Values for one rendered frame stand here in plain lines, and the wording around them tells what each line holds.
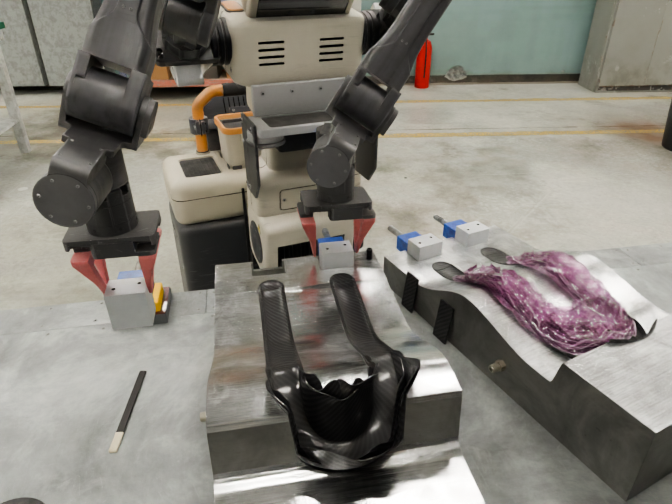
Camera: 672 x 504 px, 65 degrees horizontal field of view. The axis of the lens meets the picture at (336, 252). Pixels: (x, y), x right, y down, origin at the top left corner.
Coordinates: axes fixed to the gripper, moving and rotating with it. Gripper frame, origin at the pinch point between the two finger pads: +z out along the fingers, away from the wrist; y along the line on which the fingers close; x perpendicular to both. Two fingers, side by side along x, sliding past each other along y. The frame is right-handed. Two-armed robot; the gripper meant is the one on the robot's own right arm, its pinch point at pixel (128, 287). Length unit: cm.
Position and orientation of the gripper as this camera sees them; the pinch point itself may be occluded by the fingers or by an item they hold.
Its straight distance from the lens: 72.7
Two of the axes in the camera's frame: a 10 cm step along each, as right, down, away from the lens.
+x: -1.7, -5.3, 8.3
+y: 9.8, -0.9, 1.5
